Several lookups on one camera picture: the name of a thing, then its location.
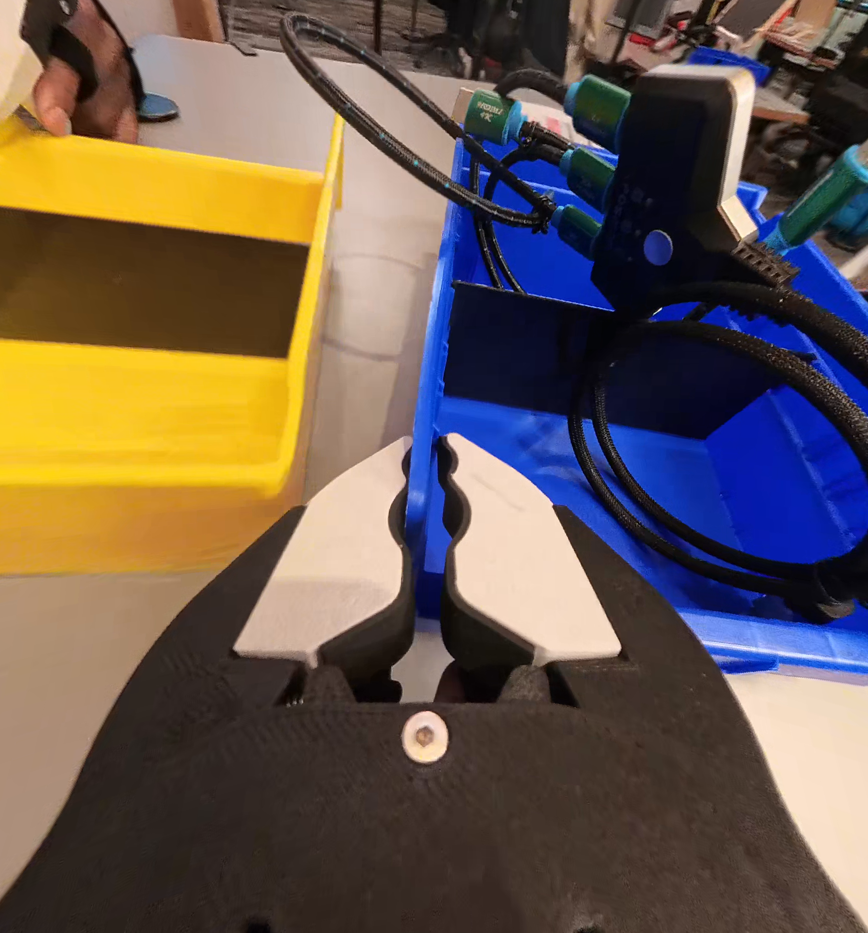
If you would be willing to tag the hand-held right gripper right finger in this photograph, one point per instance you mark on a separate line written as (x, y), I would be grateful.
(521, 568)

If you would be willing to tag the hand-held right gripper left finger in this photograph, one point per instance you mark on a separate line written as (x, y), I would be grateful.
(332, 568)

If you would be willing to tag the blue plastic crate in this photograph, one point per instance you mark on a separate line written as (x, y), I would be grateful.
(521, 452)
(733, 62)

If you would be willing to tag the yellow plastic bin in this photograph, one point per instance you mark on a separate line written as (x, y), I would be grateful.
(150, 415)

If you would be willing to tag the black hdmi switch box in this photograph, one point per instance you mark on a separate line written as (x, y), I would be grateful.
(667, 167)

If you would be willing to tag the person's left hand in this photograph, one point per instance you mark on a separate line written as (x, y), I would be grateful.
(117, 87)

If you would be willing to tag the small blue round disc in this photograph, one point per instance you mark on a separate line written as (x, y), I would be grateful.
(158, 108)

